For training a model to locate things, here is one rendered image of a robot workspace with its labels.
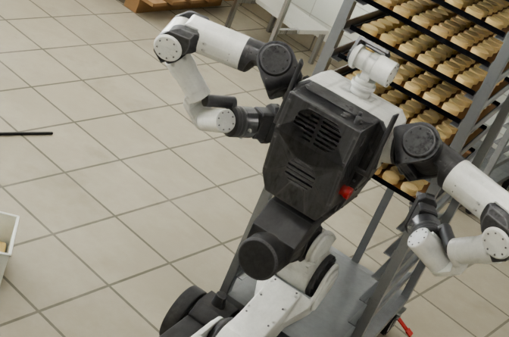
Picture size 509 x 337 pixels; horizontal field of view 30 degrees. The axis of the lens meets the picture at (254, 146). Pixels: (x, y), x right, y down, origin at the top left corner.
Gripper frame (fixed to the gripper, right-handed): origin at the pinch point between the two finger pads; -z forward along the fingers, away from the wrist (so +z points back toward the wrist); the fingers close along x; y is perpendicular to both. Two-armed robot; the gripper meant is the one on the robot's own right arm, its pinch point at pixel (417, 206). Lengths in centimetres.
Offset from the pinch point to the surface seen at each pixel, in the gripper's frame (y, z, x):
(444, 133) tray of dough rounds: -5.3, -21.2, 14.2
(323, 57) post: 33, -33, 20
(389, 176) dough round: 3.8, -20.8, -3.7
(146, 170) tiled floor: 65, -122, -83
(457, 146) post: -6.3, -10.1, 16.2
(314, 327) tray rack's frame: 1, -29, -68
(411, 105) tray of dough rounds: 2.8, -34.2, 14.2
